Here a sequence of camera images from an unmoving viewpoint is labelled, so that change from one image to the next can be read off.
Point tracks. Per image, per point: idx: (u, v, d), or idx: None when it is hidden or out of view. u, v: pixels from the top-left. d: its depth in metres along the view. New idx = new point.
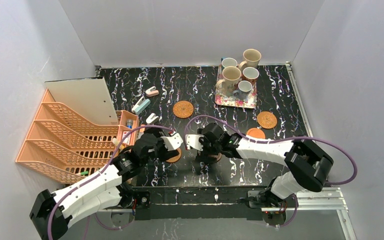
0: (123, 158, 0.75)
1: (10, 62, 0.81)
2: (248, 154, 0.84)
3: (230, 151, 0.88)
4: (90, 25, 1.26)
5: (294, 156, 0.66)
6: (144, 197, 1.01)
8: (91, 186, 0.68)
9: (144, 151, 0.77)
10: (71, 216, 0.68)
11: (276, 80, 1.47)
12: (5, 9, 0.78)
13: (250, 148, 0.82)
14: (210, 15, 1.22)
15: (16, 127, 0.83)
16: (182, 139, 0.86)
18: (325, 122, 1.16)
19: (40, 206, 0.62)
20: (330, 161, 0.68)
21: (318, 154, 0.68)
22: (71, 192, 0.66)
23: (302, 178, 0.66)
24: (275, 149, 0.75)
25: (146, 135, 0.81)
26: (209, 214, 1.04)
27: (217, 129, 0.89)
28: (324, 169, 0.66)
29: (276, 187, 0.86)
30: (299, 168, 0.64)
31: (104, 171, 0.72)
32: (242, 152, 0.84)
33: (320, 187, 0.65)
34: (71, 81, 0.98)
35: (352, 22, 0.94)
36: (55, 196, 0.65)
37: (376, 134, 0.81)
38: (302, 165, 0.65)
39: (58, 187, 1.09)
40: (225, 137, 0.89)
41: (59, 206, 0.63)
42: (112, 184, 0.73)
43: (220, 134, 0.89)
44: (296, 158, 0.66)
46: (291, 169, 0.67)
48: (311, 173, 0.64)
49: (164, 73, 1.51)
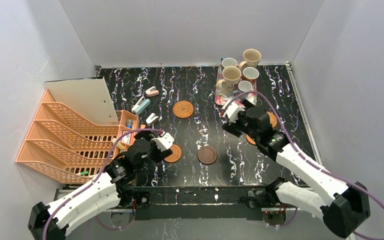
0: (116, 165, 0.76)
1: (10, 62, 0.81)
2: (289, 166, 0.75)
3: (266, 148, 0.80)
4: (90, 25, 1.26)
5: (344, 201, 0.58)
6: (144, 197, 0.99)
8: (84, 196, 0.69)
9: (138, 157, 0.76)
10: (67, 226, 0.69)
11: (276, 80, 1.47)
12: (5, 9, 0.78)
13: (294, 162, 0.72)
14: (210, 15, 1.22)
15: (16, 127, 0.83)
16: (173, 138, 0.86)
18: (325, 122, 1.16)
19: (36, 218, 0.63)
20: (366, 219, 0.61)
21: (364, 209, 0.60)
22: (64, 203, 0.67)
23: (334, 221, 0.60)
24: (323, 182, 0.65)
25: (140, 140, 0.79)
26: (209, 214, 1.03)
27: (267, 121, 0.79)
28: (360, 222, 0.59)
29: (286, 191, 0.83)
30: (343, 217, 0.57)
31: (97, 180, 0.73)
32: (282, 159, 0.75)
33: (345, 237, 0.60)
34: (71, 81, 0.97)
35: (352, 23, 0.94)
36: (49, 208, 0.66)
37: (376, 134, 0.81)
38: (348, 215, 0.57)
39: (58, 187, 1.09)
40: (271, 132, 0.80)
41: (53, 218, 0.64)
42: (107, 192, 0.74)
43: (266, 126, 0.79)
44: (345, 205, 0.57)
46: (332, 209, 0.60)
48: (349, 224, 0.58)
49: (164, 73, 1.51)
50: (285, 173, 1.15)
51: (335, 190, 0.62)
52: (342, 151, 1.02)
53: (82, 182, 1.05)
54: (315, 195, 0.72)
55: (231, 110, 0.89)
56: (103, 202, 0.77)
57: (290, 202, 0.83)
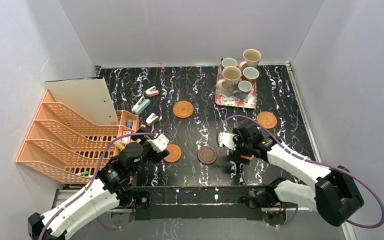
0: (109, 170, 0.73)
1: (10, 62, 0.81)
2: (277, 162, 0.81)
3: (259, 150, 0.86)
4: (90, 25, 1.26)
5: (327, 183, 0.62)
6: (144, 197, 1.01)
8: (77, 205, 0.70)
9: (131, 162, 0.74)
10: (65, 231, 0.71)
11: (276, 80, 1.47)
12: (5, 9, 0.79)
13: (282, 157, 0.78)
14: (210, 14, 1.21)
15: (16, 127, 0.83)
16: (167, 140, 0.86)
18: (325, 122, 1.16)
19: (33, 228, 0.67)
20: (360, 204, 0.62)
21: (352, 192, 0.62)
22: (58, 213, 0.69)
23: (323, 206, 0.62)
24: (308, 169, 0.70)
25: (132, 144, 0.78)
26: (209, 214, 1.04)
27: (252, 127, 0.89)
28: (351, 206, 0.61)
29: (283, 190, 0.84)
30: (326, 197, 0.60)
31: (89, 187, 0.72)
32: (271, 157, 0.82)
33: (339, 223, 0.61)
34: (71, 81, 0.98)
35: (352, 23, 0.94)
36: (44, 218, 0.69)
37: (376, 134, 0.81)
38: (332, 195, 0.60)
39: (58, 187, 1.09)
40: (259, 136, 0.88)
41: (47, 229, 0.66)
42: (101, 198, 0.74)
43: (254, 132, 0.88)
44: (327, 186, 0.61)
46: (317, 195, 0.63)
48: (336, 206, 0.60)
49: (164, 73, 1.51)
50: (284, 173, 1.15)
51: (318, 175, 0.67)
52: (342, 150, 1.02)
53: (82, 182, 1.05)
54: (309, 187, 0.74)
55: (225, 140, 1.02)
56: (101, 205, 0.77)
57: (288, 200, 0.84)
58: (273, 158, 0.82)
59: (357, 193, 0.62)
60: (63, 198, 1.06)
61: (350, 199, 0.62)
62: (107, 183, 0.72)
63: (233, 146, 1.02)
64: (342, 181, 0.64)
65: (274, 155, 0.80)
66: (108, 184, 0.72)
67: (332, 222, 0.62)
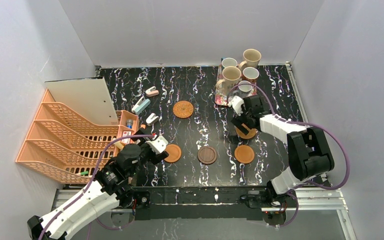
0: (106, 172, 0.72)
1: (10, 62, 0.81)
2: (267, 128, 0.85)
3: (254, 121, 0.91)
4: (90, 25, 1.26)
5: (297, 135, 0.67)
6: (144, 197, 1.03)
8: (75, 207, 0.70)
9: (129, 163, 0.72)
10: (65, 233, 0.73)
11: (276, 80, 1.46)
12: (6, 9, 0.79)
13: (270, 121, 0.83)
14: (210, 14, 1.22)
15: (16, 127, 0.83)
16: (166, 141, 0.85)
18: (325, 123, 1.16)
19: (32, 231, 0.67)
20: (329, 166, 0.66)
21: (323, 150, 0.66)
22: (56, 216, 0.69)
23: (293, 158, 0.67)
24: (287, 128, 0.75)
25: (130, 145, 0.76)
26: (209, 214, 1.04)
27: (256, 99, 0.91)
28: (317, 162, 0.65)
29: (276, 179, 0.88)
30: (295, 147, 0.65)
31: (87, 189, 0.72)
32: (263, 123, 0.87)
33: (303, 176, 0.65)
34: (72, 81, 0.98)
35: (352, 23, 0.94)
36: (43, 221, 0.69)
37: (376, 134, 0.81)
38: (300, 145, 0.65)
39: (58, 188, 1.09)
40: (259, 109, 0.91)
41: (47, 232, 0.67)
42: (99, 200, 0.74)
43: (256, 105, 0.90)
44: (298, 138, 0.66)
46: (288, 145, 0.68)
48: (302, 156, 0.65)
49: (164, 73, 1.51)
50: None
51: (293, 130, 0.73)
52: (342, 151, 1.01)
53: (82, 182, 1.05)
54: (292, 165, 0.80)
55: (235, 102, 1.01)
56: (100, 207, 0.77)
57: (284, 189, 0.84)
58: (264, 124, 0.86)
59: (327, 152, 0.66)
60: (63, 198, 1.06)
61: (319, 156, 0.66)
62: (105, 185, 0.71)
63: (241, 111, 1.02)
64: (316, 141, 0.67)
65: (265, 121, 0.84)
66: (106, 186, 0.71)
67: (299, 176, 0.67)
